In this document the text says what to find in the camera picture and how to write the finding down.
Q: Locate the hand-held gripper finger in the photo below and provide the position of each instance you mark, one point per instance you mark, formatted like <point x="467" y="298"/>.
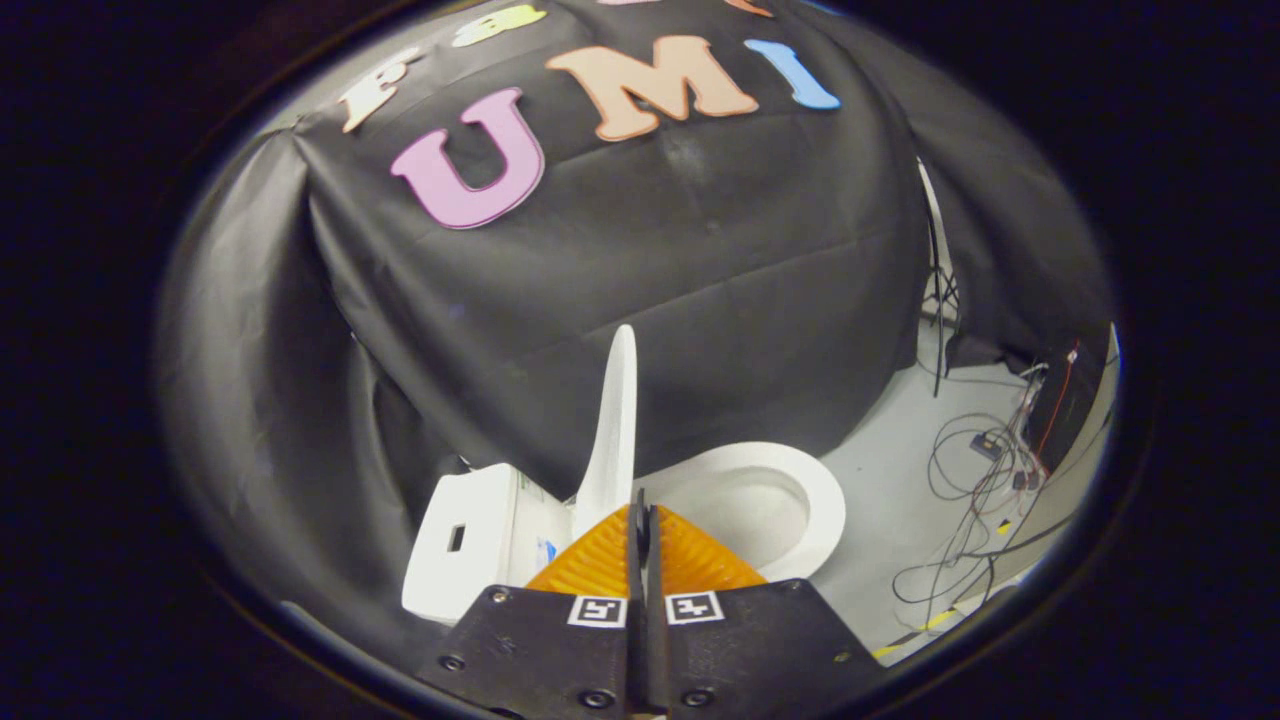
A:
<point x="655" y="640"/>
<point x="637" y="560"/>

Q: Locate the white toilet lid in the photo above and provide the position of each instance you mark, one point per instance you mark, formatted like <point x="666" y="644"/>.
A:
<point x="615" y="430"/>

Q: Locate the white ceramic toilet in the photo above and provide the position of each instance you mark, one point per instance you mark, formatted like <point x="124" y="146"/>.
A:
<point x="470" y="540"/>

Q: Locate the yellow floor tape strip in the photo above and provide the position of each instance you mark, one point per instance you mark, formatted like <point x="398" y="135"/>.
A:
<point x="935" y="622"/>

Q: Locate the black backdrop cloth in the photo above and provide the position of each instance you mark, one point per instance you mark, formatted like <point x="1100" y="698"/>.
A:
<point x="700" y="250"/>

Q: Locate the black tripod light stand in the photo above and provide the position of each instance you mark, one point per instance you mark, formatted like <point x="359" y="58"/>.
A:
<point x="938" y="290"/>

